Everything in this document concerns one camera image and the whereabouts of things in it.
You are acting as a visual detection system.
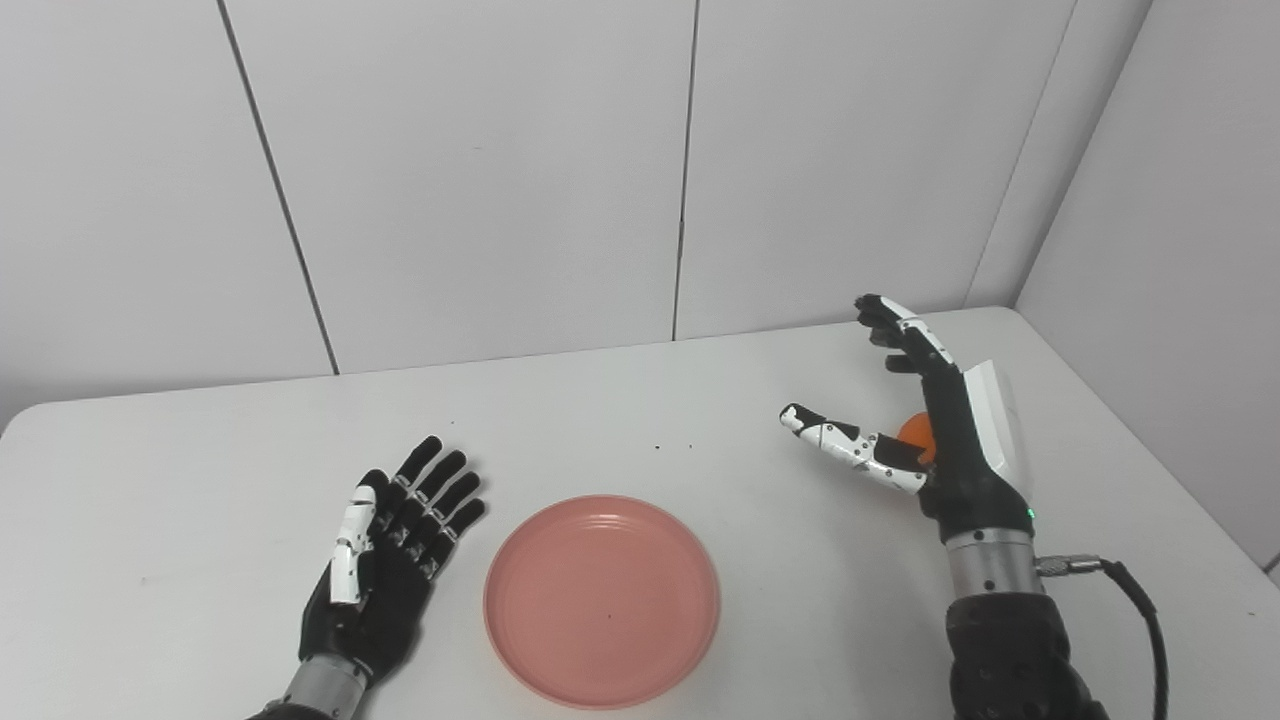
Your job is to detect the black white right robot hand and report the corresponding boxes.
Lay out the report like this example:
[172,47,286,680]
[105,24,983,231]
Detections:
[779,293,1038,547]

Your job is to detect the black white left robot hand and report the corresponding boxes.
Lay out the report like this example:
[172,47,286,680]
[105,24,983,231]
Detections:
[298,435,488,691]

